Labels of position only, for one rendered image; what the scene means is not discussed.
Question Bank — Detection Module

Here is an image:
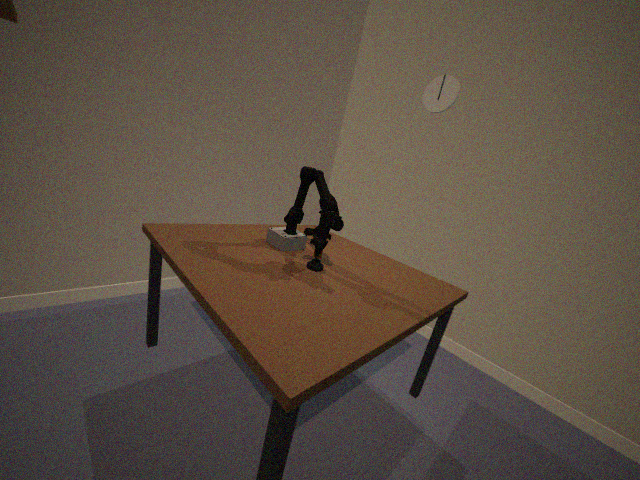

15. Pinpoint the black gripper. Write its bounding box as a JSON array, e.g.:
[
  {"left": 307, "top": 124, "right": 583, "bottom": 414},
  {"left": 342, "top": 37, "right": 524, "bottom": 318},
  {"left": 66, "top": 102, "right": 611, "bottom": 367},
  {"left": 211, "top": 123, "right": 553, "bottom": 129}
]
[{"left": 310, "top": 224, "right": 331, "bottom": 257}]

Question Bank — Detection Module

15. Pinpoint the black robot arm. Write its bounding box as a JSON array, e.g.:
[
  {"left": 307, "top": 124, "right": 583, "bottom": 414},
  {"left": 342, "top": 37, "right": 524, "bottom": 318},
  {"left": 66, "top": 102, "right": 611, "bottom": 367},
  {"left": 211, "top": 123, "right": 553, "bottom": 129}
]
[{"left": 283, "top": 166, "right": 344, "bottom": 237}]

